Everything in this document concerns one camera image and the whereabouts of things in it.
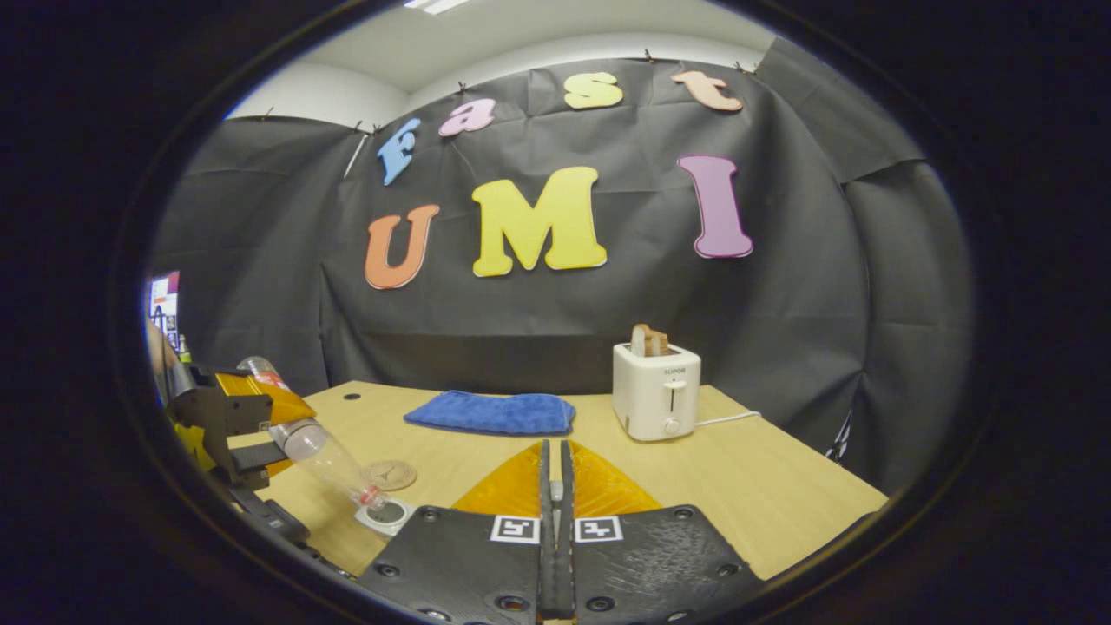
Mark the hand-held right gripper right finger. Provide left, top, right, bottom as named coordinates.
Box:
left=560, top=440, right=765, bottom=625

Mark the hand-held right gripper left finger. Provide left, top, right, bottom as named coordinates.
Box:
left=356, top=440, right=556, bottom=625

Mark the clear plastic water bottle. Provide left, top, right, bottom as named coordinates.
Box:
left=236, top=356, right=389, bottom=513

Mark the white teacup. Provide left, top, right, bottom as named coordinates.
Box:
left=354, top=495, right=416, bottom=537

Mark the round wooden coaster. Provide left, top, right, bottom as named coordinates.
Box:
left=362, top=459, right=418, bottom=492

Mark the computer monitor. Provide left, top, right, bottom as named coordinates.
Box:
left=149, top=271, right=181, bottom=352

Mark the blue towel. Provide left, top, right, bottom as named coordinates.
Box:
left=404, top=390, right=576, bottom=437

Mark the white toaster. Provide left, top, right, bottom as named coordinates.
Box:
left=612, top=342, right=702, bottom=442

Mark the black backdrop cloth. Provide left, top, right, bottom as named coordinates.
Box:
left=148, top=35, right=977, bottom=496

